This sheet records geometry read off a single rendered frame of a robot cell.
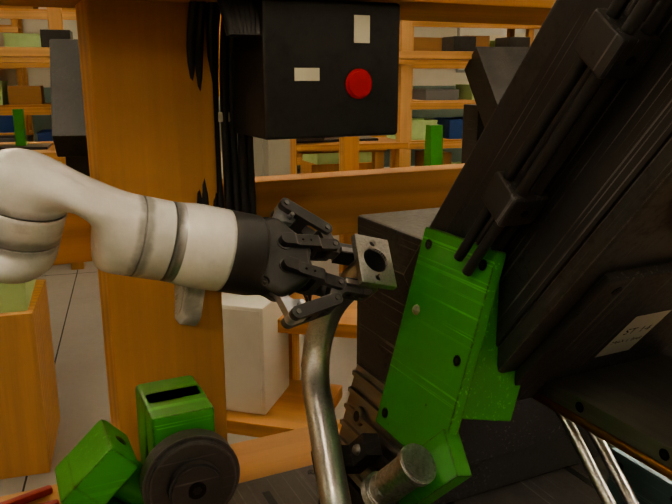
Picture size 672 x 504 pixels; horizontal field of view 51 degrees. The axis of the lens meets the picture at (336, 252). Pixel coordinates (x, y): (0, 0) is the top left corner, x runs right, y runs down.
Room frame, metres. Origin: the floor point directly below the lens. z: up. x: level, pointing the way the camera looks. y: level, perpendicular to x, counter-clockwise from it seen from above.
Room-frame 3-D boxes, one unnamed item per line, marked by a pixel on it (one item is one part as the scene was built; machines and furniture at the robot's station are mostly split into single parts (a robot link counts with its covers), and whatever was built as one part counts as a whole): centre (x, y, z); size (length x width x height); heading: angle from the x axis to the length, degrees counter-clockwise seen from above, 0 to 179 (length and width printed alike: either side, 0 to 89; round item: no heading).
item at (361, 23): (0.87, 0.03, 1.42); 0.17 x 0.12 x 0.15; 116
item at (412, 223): (0.90, -0.20, 1.07); 0.30 x 0.18 x 0.34; 116
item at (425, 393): (0.64, -0.12, 1.17); 0.13 x 0.12 x 0.20; 116
